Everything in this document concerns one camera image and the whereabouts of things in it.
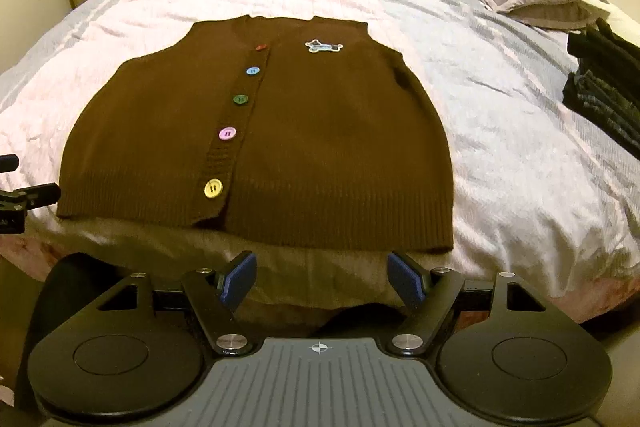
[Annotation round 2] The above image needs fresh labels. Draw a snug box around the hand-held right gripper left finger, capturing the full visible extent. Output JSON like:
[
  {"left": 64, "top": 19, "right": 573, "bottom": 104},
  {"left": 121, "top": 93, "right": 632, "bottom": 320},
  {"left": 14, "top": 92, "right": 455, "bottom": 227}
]
[{"left": 92, "top": 250, "right": 259, "bottom": 356}]

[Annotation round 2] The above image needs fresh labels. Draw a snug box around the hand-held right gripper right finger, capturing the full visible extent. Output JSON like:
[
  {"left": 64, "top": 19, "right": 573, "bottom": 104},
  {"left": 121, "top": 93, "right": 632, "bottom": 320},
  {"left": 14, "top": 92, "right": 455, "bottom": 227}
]
[{"left": 387, "top": 249, "right": 549, "bottom": 355}]

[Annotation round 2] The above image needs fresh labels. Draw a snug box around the brown knitted button vest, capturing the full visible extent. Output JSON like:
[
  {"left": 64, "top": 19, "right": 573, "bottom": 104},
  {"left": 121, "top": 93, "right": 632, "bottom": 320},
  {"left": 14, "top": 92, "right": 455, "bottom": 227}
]
[{"left": 56, "top": 15, "right": 455, "bottom": 254}]

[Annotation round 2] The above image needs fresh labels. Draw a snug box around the tan blanket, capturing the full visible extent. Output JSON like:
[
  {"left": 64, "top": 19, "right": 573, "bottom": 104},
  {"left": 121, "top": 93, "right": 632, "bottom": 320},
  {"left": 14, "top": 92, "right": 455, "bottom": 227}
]
[{"left": 62, "top": 214, "right": 453, "bottom": 310}]

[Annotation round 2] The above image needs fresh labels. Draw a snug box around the bed with light quilt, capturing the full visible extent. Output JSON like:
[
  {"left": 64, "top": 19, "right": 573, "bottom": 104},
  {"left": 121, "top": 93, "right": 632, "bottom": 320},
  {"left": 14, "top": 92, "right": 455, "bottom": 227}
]
[{"left": 0, "top": 0, "right": 640, "bottom": 324}]

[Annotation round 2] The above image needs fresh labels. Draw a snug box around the taupe pillow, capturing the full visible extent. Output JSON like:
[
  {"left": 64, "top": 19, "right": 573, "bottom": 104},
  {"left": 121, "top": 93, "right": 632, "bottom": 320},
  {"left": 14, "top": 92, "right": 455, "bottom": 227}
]
[{"left": 504, "top": 0, "right": 610, "bottom": 30}]

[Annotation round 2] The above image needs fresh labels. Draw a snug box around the dark green folded garment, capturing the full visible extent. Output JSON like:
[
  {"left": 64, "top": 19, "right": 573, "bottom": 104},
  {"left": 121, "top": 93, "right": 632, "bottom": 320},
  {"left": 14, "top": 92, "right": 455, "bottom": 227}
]
[{"left": 567, "top": 18, "right": 640, "bottom": 75}]

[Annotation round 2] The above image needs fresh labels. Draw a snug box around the white bed pillow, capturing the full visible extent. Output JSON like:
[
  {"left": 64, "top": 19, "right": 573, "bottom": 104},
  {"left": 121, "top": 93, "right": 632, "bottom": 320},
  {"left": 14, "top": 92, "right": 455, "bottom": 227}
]
[{"left": 592, "top": 0, "right": 640, "bottom": 38}]

